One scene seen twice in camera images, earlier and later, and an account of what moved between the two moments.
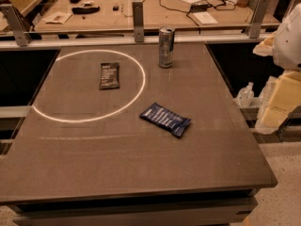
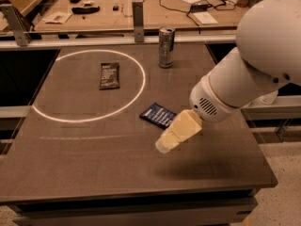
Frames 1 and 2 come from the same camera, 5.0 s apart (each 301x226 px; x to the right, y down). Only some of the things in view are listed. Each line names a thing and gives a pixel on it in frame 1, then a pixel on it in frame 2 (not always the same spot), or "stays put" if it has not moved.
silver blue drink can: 166,46 stays put
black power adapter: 199,7 stays put
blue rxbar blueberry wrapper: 162,117 stays put
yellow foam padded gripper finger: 285,97 to 186,125
